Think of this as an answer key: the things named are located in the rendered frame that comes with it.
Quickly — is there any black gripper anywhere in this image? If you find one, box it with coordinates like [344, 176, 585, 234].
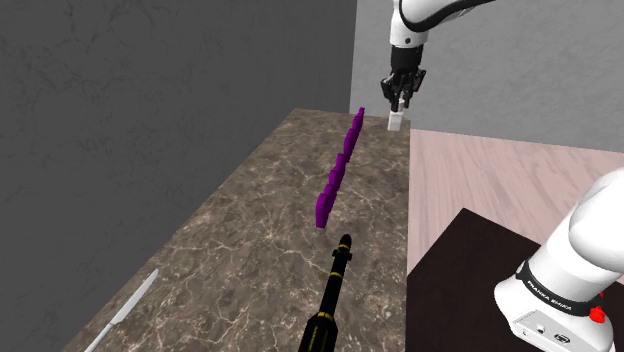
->
[380, 45, 428, 113]

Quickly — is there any small white block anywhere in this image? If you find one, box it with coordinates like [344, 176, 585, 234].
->
[386, 97, 407, 132]

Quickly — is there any purple jagged long object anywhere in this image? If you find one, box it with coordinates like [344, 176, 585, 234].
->
[314, 106, 366, 230]

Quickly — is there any dark robot stand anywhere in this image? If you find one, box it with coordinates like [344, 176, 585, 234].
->
[404, 207, 624, 352]

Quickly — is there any black and yellow tool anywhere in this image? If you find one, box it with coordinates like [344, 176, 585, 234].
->
[297, 233, 354, 352]

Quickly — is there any silver knife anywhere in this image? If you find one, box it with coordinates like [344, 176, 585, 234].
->
[82, 267, 161, 352]

